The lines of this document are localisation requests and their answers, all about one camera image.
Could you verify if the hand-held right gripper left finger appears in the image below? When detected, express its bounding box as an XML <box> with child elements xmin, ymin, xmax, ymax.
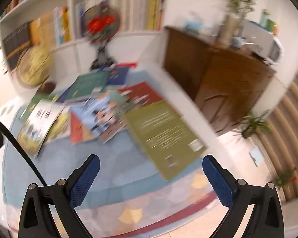
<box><xmin>18</xmin><ymin>154</ymin><xmax>100</xmax><ymax>238</ymax></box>

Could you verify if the orange red book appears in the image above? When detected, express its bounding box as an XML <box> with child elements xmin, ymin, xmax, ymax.
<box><xmin>70</xmin><ymin>111</ymin><xmax>102</xmax><ymax>145</ymax></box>

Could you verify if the yellow globe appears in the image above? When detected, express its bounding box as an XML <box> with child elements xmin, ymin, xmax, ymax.
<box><xmin>16</xmin><ymin>43</ymin><xmax>56</xmax><ymax>93</ymax></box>

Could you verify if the decorative fan on black stand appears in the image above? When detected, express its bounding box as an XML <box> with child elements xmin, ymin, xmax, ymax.
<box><xmin>83</xmin><ymin>4</ymin><xmax>121</xmax><ymax>71</ymax></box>

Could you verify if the white printer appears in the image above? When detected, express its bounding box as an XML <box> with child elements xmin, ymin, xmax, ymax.
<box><xmin>241</xmin><ymin>20</ymin><xmax>282</xmax><ymax>62</ymax></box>

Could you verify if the navy blue book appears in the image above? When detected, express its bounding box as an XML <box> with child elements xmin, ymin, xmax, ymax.
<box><xmin>107</xmin><ymin>66</ymin><xmax>131</xmax><ymax>86</ymax></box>

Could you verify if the dark green beetle book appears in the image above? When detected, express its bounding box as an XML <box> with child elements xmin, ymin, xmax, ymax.
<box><xmin>65</xmin><ymin>71</ymin><xmax>112</xmax><ymax>102</ymax></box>

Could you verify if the green bottle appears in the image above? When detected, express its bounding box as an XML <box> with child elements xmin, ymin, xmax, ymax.
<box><xmin>260</xmin><ymin>9</ymin><xmax>270</xmax><ymax>28</ymax></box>

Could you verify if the brown wooden cabinet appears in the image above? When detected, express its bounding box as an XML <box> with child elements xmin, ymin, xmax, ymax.
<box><xmin>163</xmin><ymin>26</ymin><xmax>276</xmax><ymax>135</ymax></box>

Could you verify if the white yellow picture book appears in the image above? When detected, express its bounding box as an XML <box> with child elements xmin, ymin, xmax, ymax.
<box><xmin>17</xmin><ymin>99</ymin><xmax>65</xmax><ymax>155</ymax></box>

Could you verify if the row of black orange books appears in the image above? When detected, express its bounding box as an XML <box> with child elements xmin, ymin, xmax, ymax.
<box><xmin>2</xmin><ymin>6</ymin><xmax>71</xmax><ymax>70</ymax></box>

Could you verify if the green potted plant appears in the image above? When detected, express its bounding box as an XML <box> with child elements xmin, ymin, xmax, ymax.
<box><xmin>235</xmin><ymin>110</ymin><xmax>272</xmax><ymax>139</ymax></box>

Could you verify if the green leafy book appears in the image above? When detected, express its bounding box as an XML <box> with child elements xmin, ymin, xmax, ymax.
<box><xmin>20</xmin><ymin>94</ymin><xmax>59</xmax><ymax>121</ymax></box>

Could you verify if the light blue cartoon book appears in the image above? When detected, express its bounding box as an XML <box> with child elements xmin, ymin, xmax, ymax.
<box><xmin>70</xmin><ymin>90</ymin><xmax>132</xmax><ymax>144</ymax></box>

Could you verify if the row of white yellow books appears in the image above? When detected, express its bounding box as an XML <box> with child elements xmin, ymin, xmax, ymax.
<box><xmin>76</xmin><ymin>0</ymin><xmax>165</xmax><ymax>39</ymax></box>

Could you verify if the olive green book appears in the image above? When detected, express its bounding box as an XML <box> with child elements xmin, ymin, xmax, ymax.
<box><xmin>124</xmin><ymin>101</ymin><xmax>208</xmax><ymax>181</ymax></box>

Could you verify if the white bookshelf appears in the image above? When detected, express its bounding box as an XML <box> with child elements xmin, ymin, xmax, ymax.
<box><xmin>0</xmin><ymin>0</ymin><xmax>169</xmax><ymax>80</ymax></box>

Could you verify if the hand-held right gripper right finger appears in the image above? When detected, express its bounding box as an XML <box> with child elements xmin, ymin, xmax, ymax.
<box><xmin>202</xmin><ymin>154</ymin><xmax>285</xmax><ymax>238</ymax></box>

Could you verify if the meadow picture book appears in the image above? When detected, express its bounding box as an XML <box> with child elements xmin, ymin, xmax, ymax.
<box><xmin>43</xmin><ymin>111</ymin><xmax>70</xmax><ymax>142</ymax></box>

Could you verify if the vase with green plant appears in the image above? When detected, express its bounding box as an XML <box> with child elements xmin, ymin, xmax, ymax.
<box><xmin>217</xmin><ymin>0</ymin><xmax>256</xmax><ymax>46</ymax></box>

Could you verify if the red flower plant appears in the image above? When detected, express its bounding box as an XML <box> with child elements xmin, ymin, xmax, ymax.
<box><xmin>273</xmin><ymin>169</ymin><xmax>297</xmax><ymax>191</ymax></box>

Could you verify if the light blue table mat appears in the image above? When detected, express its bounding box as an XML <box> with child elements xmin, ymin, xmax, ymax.
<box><xmin>1</xmin><ymin>69</ymin><xmax>218</xmax><ymax>228</ymax></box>

